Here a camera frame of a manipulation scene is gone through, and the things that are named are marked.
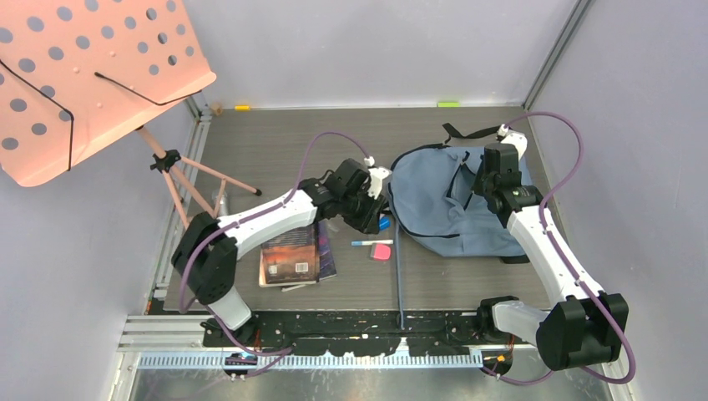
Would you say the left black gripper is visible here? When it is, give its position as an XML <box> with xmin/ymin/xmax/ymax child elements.
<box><xmin>340</xmin><ymin>185</ymin><xmax>386</xmax><ymax>235</ymax></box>

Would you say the blue white pen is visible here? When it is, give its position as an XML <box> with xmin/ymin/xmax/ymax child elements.
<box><xmin>351</xmin><ymin>239</ymin><xmax>394</xmax><ymax>246</ymax></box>

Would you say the light blue backpack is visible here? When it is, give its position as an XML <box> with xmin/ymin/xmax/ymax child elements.
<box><xmin>387</xmin><ymin>122</ymin><xmax>540</xmax><ymax>266</ymax></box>

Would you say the pink eraser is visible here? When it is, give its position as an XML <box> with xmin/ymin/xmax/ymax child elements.
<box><xmin>370</xmin><ymin>243</ymin><xmax>392</xmax><ymax>261</ymax></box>

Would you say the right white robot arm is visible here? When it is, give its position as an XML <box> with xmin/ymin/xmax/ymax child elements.
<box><xmin>474</xmin><ymin>143</ymin><xmax>629</xmax><ymax>371</ymax></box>

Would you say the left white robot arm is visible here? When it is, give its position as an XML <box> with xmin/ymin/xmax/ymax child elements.
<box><xmin>171</xmin><ymin>159</ymin><xmax>392</xmax><ymax>346</ymax></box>

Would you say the purple cover book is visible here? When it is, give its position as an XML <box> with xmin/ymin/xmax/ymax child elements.
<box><xmin>316</xmin><ymin>221</ymin><xmax>337</xmax><ymax>282</ymax></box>

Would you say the dark sunset cover book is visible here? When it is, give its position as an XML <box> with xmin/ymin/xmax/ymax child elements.
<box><xmin>259</xmin><ymin>225</ymin><xmax>320</xmax><ymax>287</ymax></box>

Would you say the silver metal cylinder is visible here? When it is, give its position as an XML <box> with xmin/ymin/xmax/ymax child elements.
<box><xmin>212</xmin><ymin>190</ymin><xmax>230</xmax><ymax>217</ymax></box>

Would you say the pink perforated music stand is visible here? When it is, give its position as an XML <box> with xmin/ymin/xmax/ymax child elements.
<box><xmin>0</xmin><ymin>0</ymin><xmax>263</xmax><ymax>231</ymax></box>

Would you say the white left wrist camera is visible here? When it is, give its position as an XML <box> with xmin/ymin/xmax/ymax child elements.
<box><xmin>364</xmin><ymin>156</ymin><xmax>392</xmax><ymax>199</ymax></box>

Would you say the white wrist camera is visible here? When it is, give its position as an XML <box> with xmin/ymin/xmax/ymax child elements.
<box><xmin>364</xmin><ymin>156</ymin><xmax>392</xmax><ymax>199</ymax></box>
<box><xmin>496</xmin><ymin>124</ymin><xmax>528</xmax><ymax>160</ymax></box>

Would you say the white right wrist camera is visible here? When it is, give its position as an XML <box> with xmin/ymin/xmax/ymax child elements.
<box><xmin>496</xmin><ymin>124</ymin><xmax>528</xmax><ymax>160</ymax></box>

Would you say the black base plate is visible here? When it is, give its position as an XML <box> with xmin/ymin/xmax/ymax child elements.
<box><xmin>200</xmin><ymin>310</ymin><xmax>523</xmax><ymax>357</ymax></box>

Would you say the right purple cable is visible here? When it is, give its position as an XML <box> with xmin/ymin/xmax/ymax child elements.
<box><xmin>481</xmin><ymin>111</ymin><xmax>637</xmax><ymax>387</ymax></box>

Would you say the purple cable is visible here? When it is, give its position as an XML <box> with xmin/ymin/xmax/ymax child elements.
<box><xmin>176</xmin><ymin>130</ymin><xmax>372</xmax><ymax>378</ymax></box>
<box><xmin>481</xmin><ymin>111</ymin><xmax>637</xmax><ymax>387</ymax></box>

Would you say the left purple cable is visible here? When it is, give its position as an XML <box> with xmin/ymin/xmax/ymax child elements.
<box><xmin>176</xmin><ymin>130</ymin><xmax>372</xmax><ymax>378</ymax></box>

